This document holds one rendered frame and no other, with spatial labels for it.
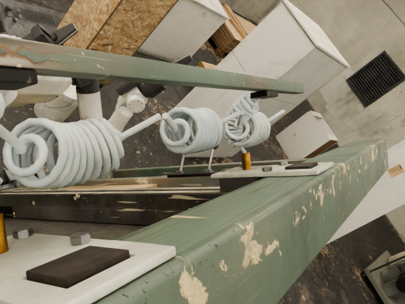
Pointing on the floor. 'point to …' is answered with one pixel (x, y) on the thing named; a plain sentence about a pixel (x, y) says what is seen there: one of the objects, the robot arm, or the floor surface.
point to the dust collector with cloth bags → (388, 277)
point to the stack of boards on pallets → (229, 36)
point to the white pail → (58, 106)
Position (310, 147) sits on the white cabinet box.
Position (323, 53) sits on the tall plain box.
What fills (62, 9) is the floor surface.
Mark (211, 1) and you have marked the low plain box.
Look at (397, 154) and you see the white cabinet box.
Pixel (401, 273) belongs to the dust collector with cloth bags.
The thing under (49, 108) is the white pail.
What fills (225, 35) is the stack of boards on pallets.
